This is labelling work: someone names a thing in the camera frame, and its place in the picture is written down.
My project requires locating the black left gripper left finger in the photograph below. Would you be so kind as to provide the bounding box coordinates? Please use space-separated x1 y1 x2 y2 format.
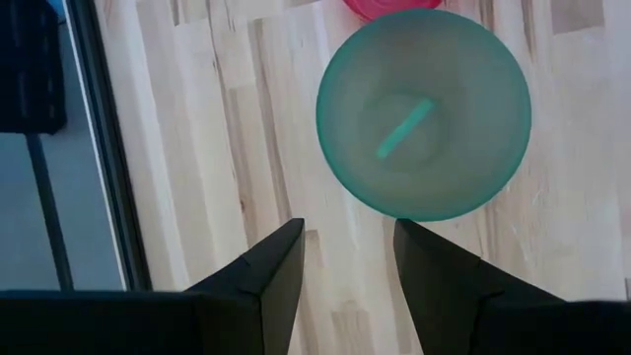
0 218 306 355

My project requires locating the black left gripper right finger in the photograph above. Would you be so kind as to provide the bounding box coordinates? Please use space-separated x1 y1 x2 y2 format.
392 218 631 355

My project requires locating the green plastic bowl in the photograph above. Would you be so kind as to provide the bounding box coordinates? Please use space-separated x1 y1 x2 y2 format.
315 8 532 223

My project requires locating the pink plastic bowl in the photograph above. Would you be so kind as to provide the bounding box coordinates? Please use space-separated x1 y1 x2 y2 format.
341 0 445 23

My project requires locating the black metal leg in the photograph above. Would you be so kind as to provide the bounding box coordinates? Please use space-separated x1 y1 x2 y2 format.
25 132 75 292

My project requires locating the dark fabric-covered object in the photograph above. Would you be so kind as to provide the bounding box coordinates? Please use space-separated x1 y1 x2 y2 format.
0 0 68 135

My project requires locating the black table edge rail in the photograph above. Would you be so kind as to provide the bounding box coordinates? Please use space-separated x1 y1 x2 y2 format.
65 0 153 292

